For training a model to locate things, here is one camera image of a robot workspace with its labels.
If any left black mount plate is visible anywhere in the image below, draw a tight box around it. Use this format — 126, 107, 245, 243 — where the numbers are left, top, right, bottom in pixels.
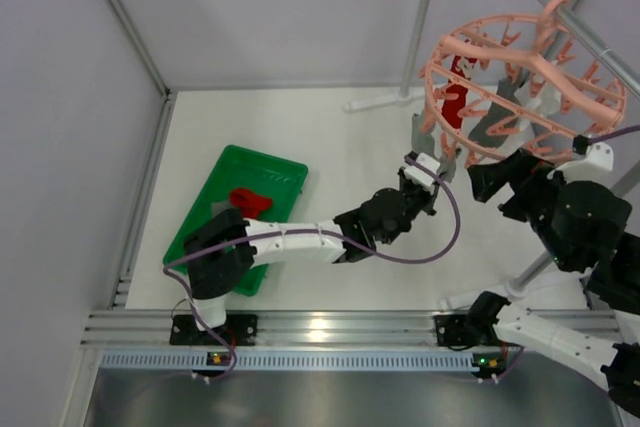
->
169, 314, 258, 347

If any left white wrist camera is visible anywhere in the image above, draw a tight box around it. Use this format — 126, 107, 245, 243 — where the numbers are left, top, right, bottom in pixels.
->
402, 152, 441, 194

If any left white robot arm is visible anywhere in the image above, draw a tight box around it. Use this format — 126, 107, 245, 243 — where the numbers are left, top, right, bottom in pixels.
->
183, 166, 438, 332

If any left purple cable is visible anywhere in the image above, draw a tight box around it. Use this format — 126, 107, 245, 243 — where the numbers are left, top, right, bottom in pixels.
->
164, 154, 461, 378

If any dark grey sock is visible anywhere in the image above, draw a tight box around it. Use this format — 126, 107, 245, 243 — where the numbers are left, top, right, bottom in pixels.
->
468, 77, 520, 148

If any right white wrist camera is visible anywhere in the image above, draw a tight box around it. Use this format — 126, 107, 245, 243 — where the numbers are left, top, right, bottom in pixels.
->
547, 135, 614, 183

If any red santa sock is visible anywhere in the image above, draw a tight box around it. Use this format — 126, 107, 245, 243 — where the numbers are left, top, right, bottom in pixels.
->
441, 55, 478, 129

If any right black mount plate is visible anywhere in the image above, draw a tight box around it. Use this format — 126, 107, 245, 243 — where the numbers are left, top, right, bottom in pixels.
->
433, 313, 476, 350

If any green plastic tray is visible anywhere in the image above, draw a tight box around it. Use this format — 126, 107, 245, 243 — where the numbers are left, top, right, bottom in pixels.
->
163, 145, 308, 300

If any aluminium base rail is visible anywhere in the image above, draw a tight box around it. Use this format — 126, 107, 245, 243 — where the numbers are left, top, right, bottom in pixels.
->
81, 310, 444, 348

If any light grey sock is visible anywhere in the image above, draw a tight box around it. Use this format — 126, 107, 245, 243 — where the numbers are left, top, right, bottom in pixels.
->
411, 111, 457, 183

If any black mount plate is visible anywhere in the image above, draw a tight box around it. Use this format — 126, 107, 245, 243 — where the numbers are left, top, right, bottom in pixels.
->
433, 313, 476, 350
169, 314, 258, 347

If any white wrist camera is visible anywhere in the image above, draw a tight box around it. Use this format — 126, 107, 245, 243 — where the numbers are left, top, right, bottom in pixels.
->
547, 135, 614, 183
402, 152, 441, 194

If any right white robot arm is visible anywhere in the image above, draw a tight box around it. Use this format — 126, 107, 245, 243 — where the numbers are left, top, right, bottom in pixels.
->
465, 149, 639, 416

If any slotted white cable duct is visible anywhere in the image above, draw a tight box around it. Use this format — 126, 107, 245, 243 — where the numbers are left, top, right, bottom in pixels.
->
100, 349, 502, 373

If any pink round clip hanger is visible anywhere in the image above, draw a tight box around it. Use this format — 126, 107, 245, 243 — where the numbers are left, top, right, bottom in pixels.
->
412, 0, 628, 166

